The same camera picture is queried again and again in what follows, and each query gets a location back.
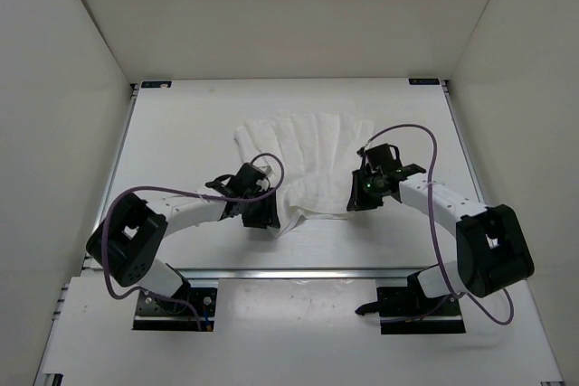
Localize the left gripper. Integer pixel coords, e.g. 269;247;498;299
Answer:
242;185;280;229

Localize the white pleated skirt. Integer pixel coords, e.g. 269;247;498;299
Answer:
233;113;375;238

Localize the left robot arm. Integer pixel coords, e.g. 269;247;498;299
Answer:
86;163;280;312

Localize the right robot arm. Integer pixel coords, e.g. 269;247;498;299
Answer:
346;144;535;315

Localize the right blue corner label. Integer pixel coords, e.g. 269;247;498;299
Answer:
408;78;440;86

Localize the blue corner label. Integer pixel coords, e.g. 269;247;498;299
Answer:
140;80;172;89
408;78;440;86

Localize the left blue corner label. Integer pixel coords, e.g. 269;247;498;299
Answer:
140;80;172;89

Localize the aluminium front table rail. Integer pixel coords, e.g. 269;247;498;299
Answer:
179;268;416;280

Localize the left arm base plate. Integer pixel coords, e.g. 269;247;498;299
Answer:
132;280;218;333

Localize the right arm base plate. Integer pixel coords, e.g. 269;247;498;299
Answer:
355;287;466;335

